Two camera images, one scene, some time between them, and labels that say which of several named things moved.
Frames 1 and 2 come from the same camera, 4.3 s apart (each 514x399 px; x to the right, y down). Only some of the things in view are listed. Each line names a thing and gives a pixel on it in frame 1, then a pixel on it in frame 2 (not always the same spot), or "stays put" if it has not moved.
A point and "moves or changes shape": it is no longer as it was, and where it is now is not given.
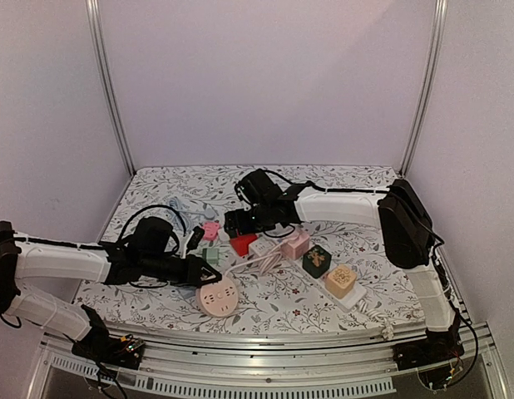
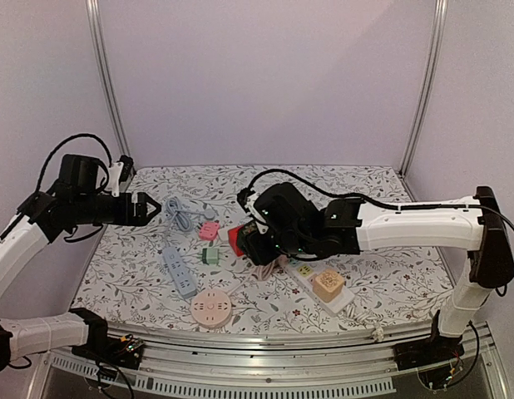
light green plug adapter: (210, 255) stays put
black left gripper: (192, 273) -> (140, 218)
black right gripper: (234, 224) -> (249, 239)
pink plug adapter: (210, 229) stays put
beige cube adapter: (339, 281) -> (328, 285)
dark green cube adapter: (316, 260) moves or changes shape
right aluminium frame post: (441, 11) stays put
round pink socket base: (219, 298) moves or changes shape
